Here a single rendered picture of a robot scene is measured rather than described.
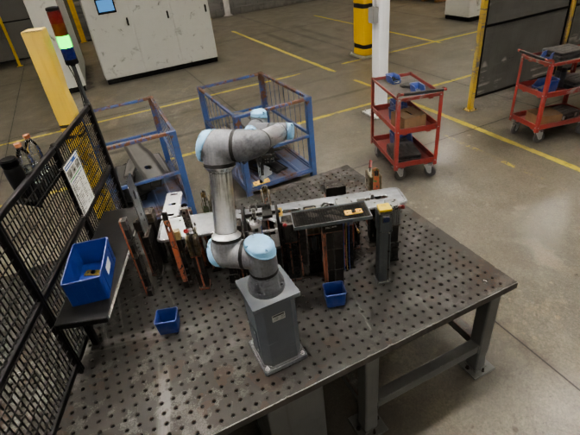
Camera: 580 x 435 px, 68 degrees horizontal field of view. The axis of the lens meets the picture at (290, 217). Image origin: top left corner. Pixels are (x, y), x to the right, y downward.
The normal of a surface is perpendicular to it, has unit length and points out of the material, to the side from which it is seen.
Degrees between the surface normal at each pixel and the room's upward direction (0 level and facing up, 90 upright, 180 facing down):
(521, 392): 0
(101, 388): 0
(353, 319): 0
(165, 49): 90
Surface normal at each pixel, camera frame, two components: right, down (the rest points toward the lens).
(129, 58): 0.44, 0.46
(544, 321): -0.10, -0.83
